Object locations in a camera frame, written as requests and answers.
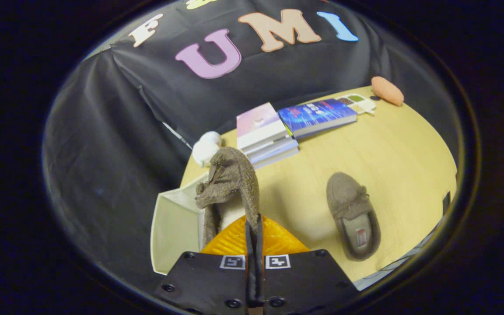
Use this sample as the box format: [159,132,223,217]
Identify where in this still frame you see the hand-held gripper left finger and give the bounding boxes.
[155,214,255,315]

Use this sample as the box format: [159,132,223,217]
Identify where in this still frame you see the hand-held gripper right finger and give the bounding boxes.
[255,213,360,315]

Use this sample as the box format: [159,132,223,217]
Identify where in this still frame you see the white storage box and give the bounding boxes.
[150,173,211,275]

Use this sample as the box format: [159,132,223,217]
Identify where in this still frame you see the brown fuzzy shoe with bow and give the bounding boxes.
[194,147,261,248]
[325,172,382,262]

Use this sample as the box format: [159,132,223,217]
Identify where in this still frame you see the pale blue book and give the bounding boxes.
[243,136,299,161]
[250,148,300,170]

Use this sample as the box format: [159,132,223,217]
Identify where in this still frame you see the white fluffy plush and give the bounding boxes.
[192,131,223,168]

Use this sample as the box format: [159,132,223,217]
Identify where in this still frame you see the pink cover book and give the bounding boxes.
[236,102,288,150]

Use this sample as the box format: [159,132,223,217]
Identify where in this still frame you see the blue cover book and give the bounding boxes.
[277,98,358,140]

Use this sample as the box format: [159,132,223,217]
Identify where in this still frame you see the black backdrop cloth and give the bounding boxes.
[42,0,460,283]

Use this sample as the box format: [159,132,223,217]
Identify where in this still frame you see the white compartment tray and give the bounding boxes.
[337,94,377,115]

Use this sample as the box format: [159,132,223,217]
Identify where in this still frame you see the orange plush toy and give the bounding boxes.
[371,76,405,106]

